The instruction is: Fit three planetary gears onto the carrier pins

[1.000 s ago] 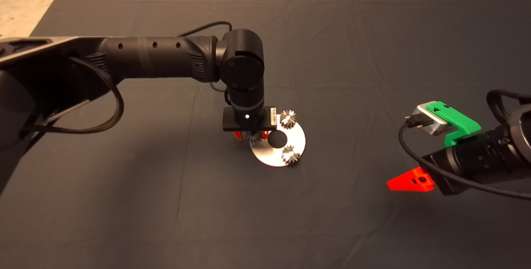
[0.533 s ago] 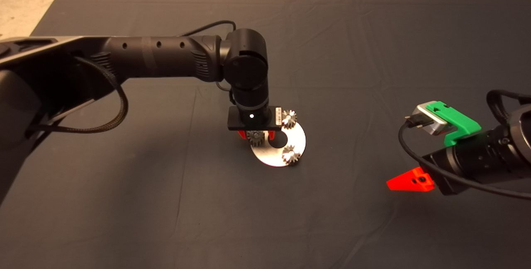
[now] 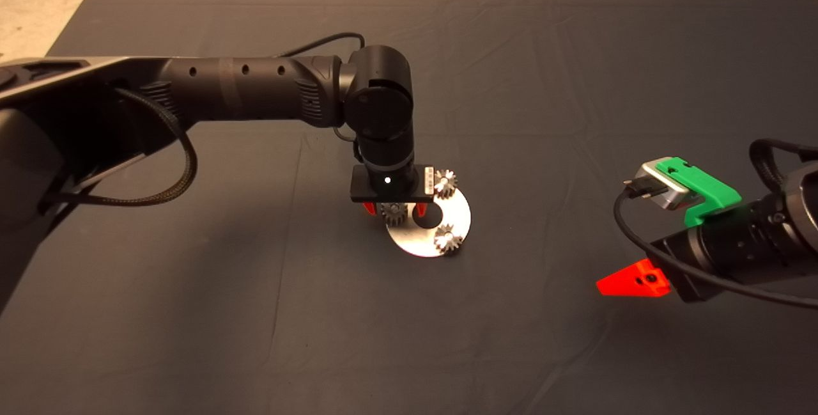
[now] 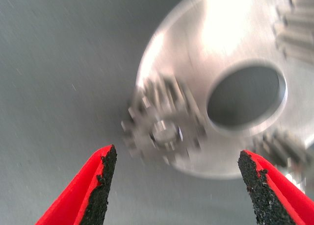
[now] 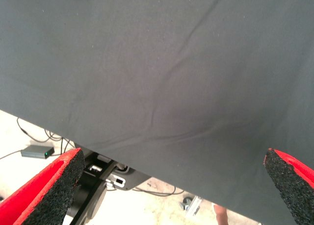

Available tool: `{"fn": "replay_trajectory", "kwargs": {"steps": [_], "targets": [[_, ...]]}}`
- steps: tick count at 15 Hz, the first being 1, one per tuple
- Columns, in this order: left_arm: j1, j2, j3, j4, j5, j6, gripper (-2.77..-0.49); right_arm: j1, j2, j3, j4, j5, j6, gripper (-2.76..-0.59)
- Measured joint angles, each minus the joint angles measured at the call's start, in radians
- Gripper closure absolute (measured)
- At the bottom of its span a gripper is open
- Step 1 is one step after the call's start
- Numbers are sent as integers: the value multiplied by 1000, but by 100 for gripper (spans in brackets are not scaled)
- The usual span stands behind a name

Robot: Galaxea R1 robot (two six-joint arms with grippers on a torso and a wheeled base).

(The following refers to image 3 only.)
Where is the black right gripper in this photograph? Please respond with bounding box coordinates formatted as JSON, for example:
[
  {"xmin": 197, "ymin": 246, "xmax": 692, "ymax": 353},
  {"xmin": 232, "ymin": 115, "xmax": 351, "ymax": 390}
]
[{"xmin": 596, "ymin": 203, "xmax": 779, "ymax": 303}]

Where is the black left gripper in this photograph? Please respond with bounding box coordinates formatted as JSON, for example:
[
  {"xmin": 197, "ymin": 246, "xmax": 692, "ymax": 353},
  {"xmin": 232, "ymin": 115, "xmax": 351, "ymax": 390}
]
[{"xmin": 350, "ymin": 164, "xmax": 436, "ymax": 221}]

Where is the small steel planetary gear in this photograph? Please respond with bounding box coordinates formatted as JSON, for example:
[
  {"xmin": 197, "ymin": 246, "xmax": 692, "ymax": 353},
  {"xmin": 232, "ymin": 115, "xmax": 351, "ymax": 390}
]
[
  {"xmin": 434, "ymin": 223, "xmax": 465, "ymax": 254},
  {"xmin": 380, "ymin": 203, "xmax": 410, "ymax": 229},
  {"xmin": 433, "ymin": 169, "xmax": 459, "ymax": 200}
]

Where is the round metal carrier plate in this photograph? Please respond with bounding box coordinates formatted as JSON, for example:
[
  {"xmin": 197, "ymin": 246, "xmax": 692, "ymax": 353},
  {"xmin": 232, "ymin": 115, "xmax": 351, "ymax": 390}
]
[{"xmin": 385, "ymin": 185, "xmax": 472, "ymax": 257}]

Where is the dark grey table cloth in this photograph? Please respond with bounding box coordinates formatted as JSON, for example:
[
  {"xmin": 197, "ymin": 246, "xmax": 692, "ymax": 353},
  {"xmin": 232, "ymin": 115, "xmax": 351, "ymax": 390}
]
[{"xmin": 0, "ymin": 0, "xmax": 818, "ymax": 415}]

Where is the right black camera cable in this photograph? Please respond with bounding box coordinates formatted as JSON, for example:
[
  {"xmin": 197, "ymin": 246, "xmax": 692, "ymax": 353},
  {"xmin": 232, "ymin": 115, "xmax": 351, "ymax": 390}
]
[{"xmin": 613, "ymin": 176, "xmax": 818, "ymax": 310}]

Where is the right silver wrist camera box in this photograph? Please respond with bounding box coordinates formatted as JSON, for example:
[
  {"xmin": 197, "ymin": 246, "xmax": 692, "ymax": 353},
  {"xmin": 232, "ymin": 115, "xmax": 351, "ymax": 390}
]
[{"xmin": 638, "ymin": 160, "xmax": 693, "ymax": 211}]

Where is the right green camera mount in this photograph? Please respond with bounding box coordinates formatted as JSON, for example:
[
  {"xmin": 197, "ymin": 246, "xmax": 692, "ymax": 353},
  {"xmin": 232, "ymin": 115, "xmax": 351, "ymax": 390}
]
[{"xmin": 658, "ymin": 156, "xmax": 743, "ymax": 227}]

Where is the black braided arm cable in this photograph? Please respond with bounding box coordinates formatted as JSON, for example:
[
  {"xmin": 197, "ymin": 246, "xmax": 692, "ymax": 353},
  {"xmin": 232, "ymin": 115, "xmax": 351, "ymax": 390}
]
[
  {"xmin": 38, "ymin": 88, "xmax": 198, "ymax": 207},
  {"xmin": 749, "ymin": 138, "xmax": 818, "ymax": 191}
]

